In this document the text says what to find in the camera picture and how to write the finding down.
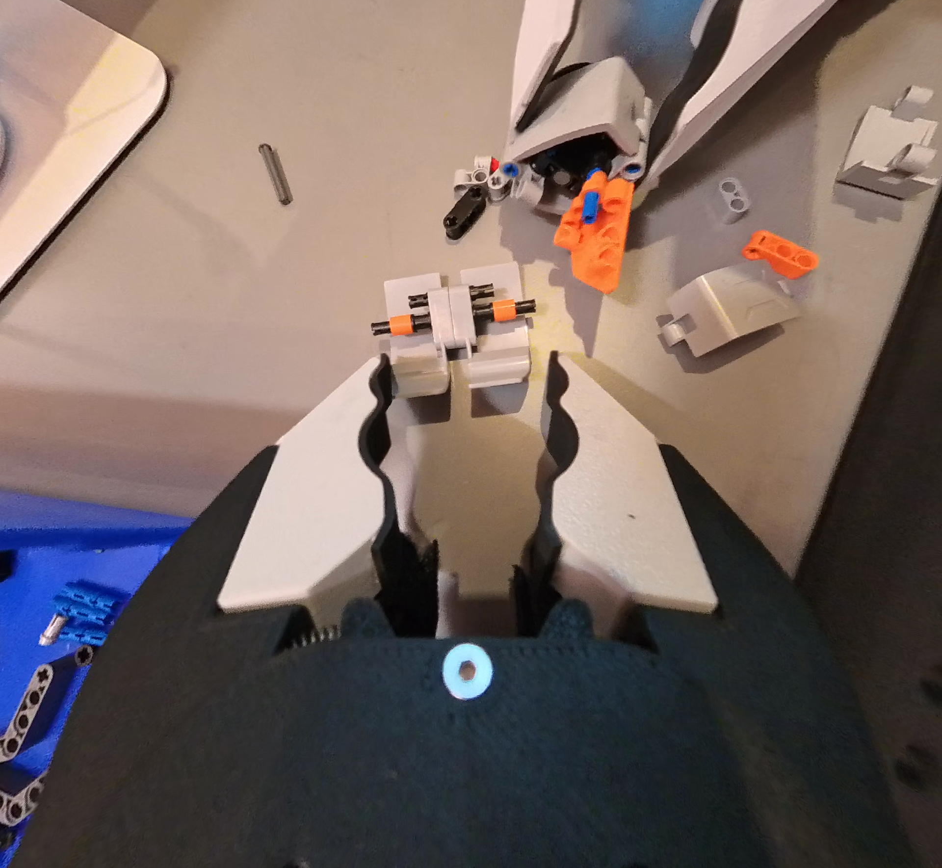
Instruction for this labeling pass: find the black small toy connector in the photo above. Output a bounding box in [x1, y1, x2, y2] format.
[442, 191, 491, 238]

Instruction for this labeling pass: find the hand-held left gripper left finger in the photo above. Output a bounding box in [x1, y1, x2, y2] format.
[217, 355, 461, 638]

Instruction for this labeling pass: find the blue parts tray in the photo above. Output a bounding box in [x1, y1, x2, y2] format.
[0, 489, 186, 868]

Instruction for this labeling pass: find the pile of small brick parts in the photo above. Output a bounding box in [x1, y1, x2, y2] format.
[0, 579, 123, 826]

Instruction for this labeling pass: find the white rounded board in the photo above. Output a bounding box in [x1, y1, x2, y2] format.
[0, 0, 169, 296]

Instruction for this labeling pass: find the grey hinged toy panel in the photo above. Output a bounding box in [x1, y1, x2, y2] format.
[835, 87, 942, 204]

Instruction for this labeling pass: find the grey orange toy brick assembly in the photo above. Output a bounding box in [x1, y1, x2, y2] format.
[504, 58, 653, 295]

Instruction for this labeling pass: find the orange toy beam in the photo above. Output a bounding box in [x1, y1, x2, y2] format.
[741, 230, 821, 281]

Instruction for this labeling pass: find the grey red connector cluster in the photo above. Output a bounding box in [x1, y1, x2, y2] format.
[452, 154, 518, 204]

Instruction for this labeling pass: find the dark grey toy axle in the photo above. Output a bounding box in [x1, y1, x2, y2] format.
[258, 144, 294, 206]

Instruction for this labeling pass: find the small grey two-hole beam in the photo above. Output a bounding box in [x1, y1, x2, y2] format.
[711, 178, 759, 224]

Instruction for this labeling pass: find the grey winged toy brick assembly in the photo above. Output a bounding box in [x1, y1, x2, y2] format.
[370, 263, 537, 421]

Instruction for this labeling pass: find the grey curved toy panel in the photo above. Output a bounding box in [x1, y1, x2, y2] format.
[657, 266, 804, 358]

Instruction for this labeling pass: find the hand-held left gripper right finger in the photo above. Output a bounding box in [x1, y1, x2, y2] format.
[511, 351, 719, 638]

